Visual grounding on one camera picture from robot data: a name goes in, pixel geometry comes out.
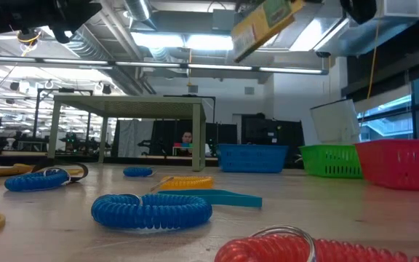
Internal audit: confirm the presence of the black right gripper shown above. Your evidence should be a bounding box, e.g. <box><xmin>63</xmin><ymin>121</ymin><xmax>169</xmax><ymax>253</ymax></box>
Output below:
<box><xmin>340</xmin><ymin>0</ymin><xmax>378</xmax><ymax>25</ymax></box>

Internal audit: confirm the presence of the green plastic basket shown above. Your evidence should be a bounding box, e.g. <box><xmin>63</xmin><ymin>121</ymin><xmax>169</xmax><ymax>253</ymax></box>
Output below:
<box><xmin>298</xmin><ymin>144</ymin><xmax>364</xmax><ymax>180</ymax></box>

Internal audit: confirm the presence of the blue plastic basket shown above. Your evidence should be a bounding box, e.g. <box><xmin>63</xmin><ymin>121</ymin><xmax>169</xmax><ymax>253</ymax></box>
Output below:
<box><xmin>215</xmin><ymin>143</ymin><xmax>290</xmax><ymax>174</ymax></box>

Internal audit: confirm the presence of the teal rubber band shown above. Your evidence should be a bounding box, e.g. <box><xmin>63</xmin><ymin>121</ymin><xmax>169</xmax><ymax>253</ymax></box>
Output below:
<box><xmin>157</xmin><ymin>188</ymin><xmax>263</xmax><ymax>210</ymax></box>

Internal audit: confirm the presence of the yellow coil wristband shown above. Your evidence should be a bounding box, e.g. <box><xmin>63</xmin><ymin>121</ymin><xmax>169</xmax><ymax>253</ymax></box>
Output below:
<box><xmin>159</xmin><ymin>175</ymin><xmax>215</xmax><ymax>191</ymax></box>

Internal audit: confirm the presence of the red coil wristband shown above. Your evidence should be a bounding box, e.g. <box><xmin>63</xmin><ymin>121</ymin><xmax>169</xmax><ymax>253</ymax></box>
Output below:
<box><xmin>214</xmin><ymin>224</ymin><xmax>419</xmax><ymax>262</ymax></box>

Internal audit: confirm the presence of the small blue coil wristband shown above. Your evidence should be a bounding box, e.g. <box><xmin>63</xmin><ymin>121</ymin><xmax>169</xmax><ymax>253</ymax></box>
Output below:
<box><xmin>122</xmin><ymin>166</ymin><xmax>156</xmax><ymax>178</ymax></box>

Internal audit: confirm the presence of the large blue coil wristband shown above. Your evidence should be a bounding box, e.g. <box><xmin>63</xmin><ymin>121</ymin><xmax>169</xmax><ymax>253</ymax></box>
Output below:
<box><xmin>90</xmin><ymin>192</ymin><xmax>214</xmax><ymax>231</ymax></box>

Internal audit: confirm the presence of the blue coil wristband with ring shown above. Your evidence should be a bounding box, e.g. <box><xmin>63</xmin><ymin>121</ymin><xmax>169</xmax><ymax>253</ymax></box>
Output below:
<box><xmin>4</xmin><ymin>166</ymin><xmax>72</xmax><ymax>193</ymax></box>

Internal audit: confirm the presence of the black equipment cabinet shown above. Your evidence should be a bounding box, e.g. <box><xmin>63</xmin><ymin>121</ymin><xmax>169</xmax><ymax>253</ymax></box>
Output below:
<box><xmin>241</xmin><ymin>113</ymin><xmax>306</xmax><ymax>169</ymax></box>

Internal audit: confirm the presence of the long ceiling light bar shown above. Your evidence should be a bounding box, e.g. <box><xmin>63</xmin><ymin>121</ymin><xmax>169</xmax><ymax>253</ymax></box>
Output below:
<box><xmin>0</xmin><ymin>55</ymin><xmax>330</xmax><ymax>76</ymax></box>

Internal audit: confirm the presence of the red plastic basket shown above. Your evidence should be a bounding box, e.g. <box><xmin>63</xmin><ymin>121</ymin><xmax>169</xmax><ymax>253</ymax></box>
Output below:
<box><xmin>353</xmin><ymin>138</ymin><xmax>419</xmax><ymax>193</ymax></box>

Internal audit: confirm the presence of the person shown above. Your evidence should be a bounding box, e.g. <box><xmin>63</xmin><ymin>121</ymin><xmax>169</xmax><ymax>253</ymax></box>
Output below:
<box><xmin>175</xmin><ymin>130</ymin><xmax>211</xmax><ymax>158</ymax></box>

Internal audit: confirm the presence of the green perforated metal shelf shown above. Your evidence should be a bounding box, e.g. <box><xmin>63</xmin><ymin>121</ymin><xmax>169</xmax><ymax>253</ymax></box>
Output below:
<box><xmin>47</xmin><ymin>95</ymin><xmax>207</xmax><ymax>172</ymax></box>

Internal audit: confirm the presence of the white curtain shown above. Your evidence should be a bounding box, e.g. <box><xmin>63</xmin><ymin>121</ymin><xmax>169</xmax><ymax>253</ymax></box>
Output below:
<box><xmin>116</xmin><ymin>119</ymin><xmax>155</xmax><ymax>159</ymax></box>

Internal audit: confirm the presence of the silver air duct box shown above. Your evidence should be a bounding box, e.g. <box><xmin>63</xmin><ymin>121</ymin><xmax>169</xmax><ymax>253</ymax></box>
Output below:
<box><xmin>289</xmin><ymin>0</ymin><xmax>419</xmax><ymax>57</ymax></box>

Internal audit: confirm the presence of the yellow hanging cable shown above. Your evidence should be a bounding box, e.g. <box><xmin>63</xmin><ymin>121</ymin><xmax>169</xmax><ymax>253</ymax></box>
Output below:
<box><xmin>366</xmin><ymin>20</ymin><xmax>382</xmax><ymax>100</ymax></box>

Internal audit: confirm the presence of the silver spiral duct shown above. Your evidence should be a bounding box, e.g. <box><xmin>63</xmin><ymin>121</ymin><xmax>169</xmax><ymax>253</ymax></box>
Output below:
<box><xmin>60</xmin><ymin>25</ymin><xmax>148</xmax><ymax>96</ymax></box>

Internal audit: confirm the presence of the black cord reel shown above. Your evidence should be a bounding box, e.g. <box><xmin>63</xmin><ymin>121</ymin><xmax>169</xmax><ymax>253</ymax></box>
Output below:
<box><xmin>15</xmin><ymin>27</ymin><xmax>43</xmax><ymax>47</ymax></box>

